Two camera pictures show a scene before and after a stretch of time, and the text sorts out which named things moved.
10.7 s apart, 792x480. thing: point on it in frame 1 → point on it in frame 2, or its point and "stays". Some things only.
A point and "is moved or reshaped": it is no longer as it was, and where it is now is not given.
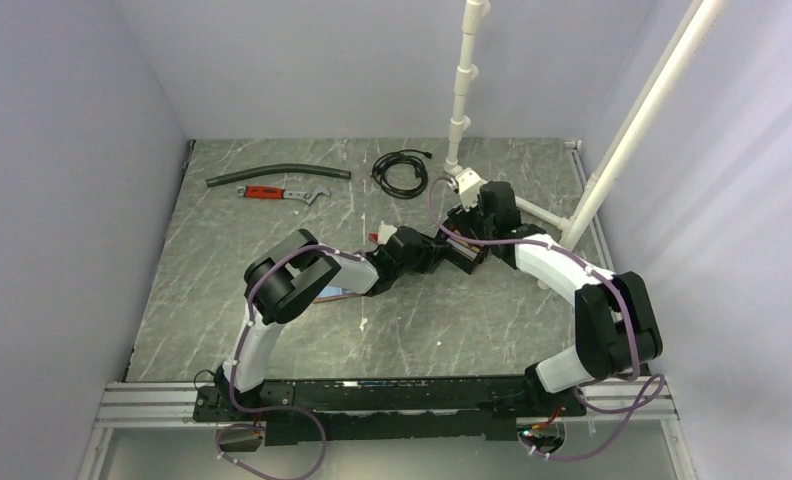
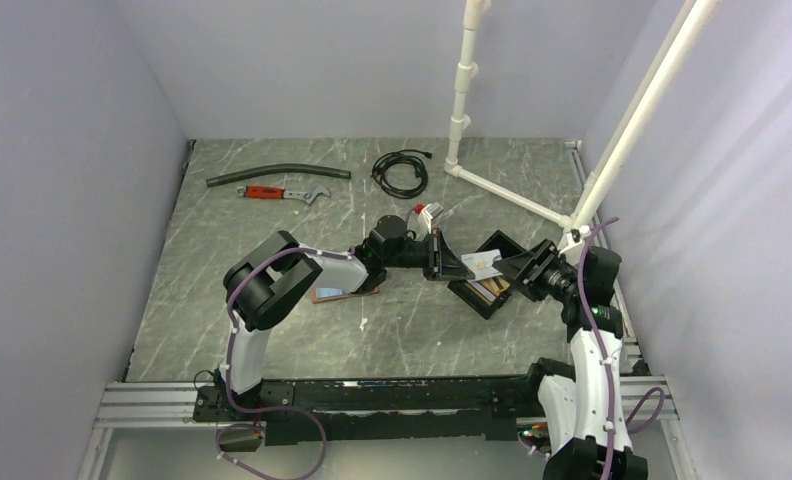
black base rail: [382, 410] stays
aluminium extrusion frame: [173, 407] stays
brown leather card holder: [335, 297] stays
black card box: [461, 254] is moved or reshaped
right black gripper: [479, 205] → [521, 267]
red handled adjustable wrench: [267, 192] stays
